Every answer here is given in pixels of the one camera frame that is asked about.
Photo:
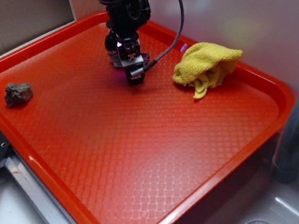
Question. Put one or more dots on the grey-brown rock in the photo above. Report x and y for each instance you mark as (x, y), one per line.
(17, 94)

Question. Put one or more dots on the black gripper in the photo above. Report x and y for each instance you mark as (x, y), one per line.
(125, 18)

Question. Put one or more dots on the red plastic tray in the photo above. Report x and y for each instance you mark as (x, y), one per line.
(115, 153)

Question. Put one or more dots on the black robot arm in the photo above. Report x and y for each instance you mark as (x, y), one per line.
(125, 18)

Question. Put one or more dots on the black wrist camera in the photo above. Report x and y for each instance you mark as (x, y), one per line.
(135, 74)

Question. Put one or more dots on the yellow microfiber cloth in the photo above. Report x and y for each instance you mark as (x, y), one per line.
(204, 66)

